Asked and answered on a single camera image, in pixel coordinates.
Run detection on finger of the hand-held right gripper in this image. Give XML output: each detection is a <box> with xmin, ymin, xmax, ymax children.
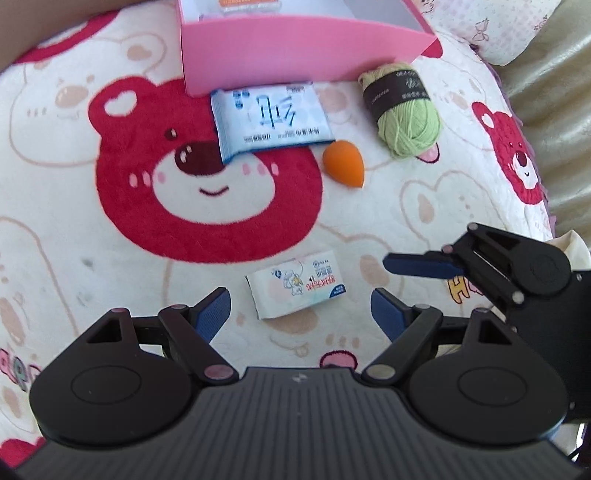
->
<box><xmin>383</xmin><ymin>223</ymin><xmax>552</xmax><ymax>306</ymax></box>

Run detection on pink cardboard box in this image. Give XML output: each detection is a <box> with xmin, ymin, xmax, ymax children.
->
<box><xmin>179</xmin><ymin>0</ymin><xmax>437</xmax><ymax>97</ymax></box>

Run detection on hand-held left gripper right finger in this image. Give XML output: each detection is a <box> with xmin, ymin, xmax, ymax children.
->
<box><xmin>361</xmin><ymin>288</ymin><xmax>522</xmax><ymax>384</ymax></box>

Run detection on green yarn ball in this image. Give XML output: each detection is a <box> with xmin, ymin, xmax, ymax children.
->
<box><xmin>359</xmin><ymin>64</ymin><xmax>444</xmax><ymax>160</ymax></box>

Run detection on pink checked pillow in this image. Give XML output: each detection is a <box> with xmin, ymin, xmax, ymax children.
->
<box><xmin>418</xmin><ymin>0</ymin><xmax>561</xmax><ymax>65</ymax></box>

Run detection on white tissue pack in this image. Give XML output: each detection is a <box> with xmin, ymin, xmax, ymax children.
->
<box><xmin>245</xmin><ymin>249</ymin><xmax>350</xmax><ymax>320</ymax></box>

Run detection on bear printed blanket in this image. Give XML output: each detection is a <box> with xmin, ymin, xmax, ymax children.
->
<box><xmin>0</xmin><ymin>4</ymin><xmax>555</xmax><ymax>467</ymax></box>

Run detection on clear plastic floss pick box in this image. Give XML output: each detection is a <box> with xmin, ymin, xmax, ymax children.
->
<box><xmin>215</xmin><ymin>0</ymin><xmax>283</xmax><ymax>11</ymax></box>

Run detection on brown headboard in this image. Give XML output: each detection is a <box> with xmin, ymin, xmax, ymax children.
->
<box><xmin>0</xmin><ymin>0</ymin><xmax>181</xmax><ymax>70</ymax></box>

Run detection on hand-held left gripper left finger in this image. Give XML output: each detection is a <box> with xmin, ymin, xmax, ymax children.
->
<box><xmin>83</xmin><ymin>287</ymin><xmax>239</xmax><ymax>386</ymax></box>

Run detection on orange makeup sponge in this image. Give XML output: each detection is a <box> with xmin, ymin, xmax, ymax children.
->
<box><xmin>322</xmin><ymin>140</ymin><xmax>365</xmax><ymax>189</ymax></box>

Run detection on cream cloth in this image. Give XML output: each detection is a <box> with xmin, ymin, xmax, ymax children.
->
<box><xmin>551</xmin><ymin>231</ymin><xmax>591</xmax><ymax>273</ymax></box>

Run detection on beige leather bed frame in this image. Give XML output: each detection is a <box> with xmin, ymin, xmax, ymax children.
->
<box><xmin>501</xmin><ymin>0</ymin><xmax>591</xmax><ymax>241</ymax></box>

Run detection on blue wet wipes pack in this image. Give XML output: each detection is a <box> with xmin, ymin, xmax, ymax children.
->
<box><xmin>211</xmin><ymin>82</ymin><xmax>335</xmax><ymax>165</ymax></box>

